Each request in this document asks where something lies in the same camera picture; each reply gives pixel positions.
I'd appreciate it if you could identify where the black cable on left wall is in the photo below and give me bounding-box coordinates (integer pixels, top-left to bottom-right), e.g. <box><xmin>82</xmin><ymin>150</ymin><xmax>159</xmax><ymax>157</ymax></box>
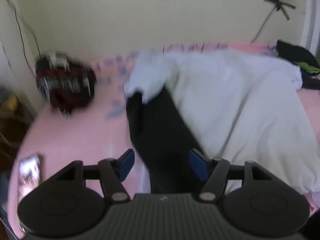
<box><xmin>4</xmin><ymin>0</ymin><xmax>42</xmax><ymax>75</ymax></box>

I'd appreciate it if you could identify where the white window frame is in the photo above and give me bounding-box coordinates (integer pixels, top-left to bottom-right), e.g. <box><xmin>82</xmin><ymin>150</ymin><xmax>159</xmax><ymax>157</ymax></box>
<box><xmin>300</xmin><ymin>0</ymin><xmax>319</xmax><ymax>56</ymax></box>

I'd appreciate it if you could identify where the white cloth garment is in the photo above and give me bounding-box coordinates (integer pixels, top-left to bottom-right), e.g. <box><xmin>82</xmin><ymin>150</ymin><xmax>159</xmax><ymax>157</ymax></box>
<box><xmin>124</xmin><ymin>50</ymin><xmax>319</xmax><ymax>194</ymax></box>

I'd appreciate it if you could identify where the smartphone with lit screen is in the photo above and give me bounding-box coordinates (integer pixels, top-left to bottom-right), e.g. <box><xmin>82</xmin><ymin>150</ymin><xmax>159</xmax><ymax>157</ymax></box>
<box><xmin>17</xmin><ymin>153</ymin><xmax>42</xmax><ymax>203</ymax></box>

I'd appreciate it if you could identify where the cluttered wooden side table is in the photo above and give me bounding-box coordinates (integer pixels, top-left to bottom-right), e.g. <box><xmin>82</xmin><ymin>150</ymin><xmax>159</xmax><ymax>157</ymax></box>
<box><xmin>0</xmin><ymin>86</ymin><xmax>33</xmax><ymax>172</ymax></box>

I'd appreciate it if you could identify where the pink floral bed sheet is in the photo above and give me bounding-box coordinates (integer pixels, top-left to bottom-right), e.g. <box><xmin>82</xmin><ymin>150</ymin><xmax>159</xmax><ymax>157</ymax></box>
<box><xmin>6</xmin><ymin>42</ymin><xmax>320</xmax><ymax>239</ymax></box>

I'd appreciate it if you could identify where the black tape cross on wall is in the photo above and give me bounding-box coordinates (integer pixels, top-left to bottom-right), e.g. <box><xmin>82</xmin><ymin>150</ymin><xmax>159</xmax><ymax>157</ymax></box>
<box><xmin>264</xmin><ymin>0</ymin><xmax>296</xmax><ymax>21</ymax></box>

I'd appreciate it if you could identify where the black red patterned bag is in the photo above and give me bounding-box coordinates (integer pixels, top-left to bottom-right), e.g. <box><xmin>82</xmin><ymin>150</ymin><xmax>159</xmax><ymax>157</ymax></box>
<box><xmin>35</xmin><ymin>51</ymin><xmax>97</xmax><ymax>115</ymax></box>

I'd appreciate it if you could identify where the black and green folded garment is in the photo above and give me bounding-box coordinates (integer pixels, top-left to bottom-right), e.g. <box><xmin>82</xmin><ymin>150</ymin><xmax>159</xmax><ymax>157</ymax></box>
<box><xmin>276</xmin><ymin>40</ymin><xmax>319</xmax><ymax>76</ymax></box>

